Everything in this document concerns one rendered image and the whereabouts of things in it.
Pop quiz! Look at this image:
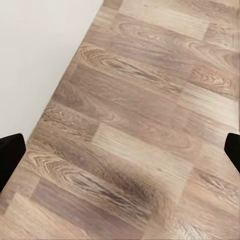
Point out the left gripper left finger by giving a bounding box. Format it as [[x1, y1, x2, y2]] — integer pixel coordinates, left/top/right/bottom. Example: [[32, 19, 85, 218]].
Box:
[[0, 132, 26, 193]]

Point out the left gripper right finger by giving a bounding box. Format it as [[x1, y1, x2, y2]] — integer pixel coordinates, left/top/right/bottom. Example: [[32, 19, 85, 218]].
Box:
[[224, 133, 240, 173]]

